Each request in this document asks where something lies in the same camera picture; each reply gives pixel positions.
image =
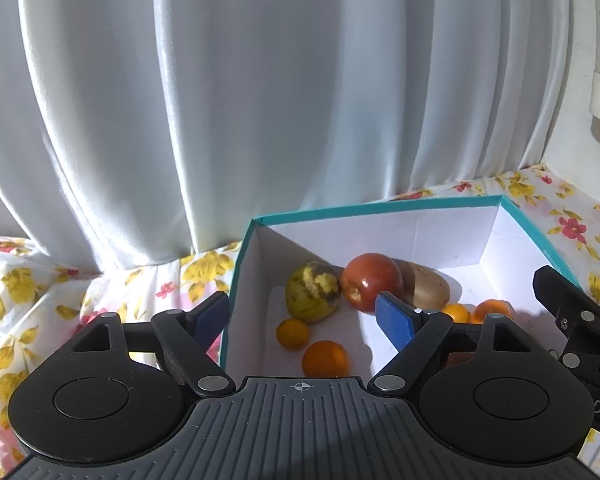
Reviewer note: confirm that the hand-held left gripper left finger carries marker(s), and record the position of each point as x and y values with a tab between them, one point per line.
214	314

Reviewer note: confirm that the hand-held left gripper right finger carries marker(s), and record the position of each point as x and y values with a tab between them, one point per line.
395	320

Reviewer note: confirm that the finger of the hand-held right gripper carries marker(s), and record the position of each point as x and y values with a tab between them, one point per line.
560	295

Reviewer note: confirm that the red apple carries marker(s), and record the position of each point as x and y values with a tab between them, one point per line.
372	280

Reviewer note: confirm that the brown potato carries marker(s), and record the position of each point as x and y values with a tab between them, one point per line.
427	285

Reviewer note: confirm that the small orange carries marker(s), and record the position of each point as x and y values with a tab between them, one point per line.
293	333
494	309
325	359
457	312

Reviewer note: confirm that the teal cardboard box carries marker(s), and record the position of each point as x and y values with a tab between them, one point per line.
430	245

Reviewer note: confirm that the yellow-green bruised pear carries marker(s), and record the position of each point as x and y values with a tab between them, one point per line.
312	292

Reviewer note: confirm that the floral bedsheet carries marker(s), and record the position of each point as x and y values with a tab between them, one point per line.
40	300

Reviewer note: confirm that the white curtain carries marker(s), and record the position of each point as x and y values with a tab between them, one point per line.
255	110

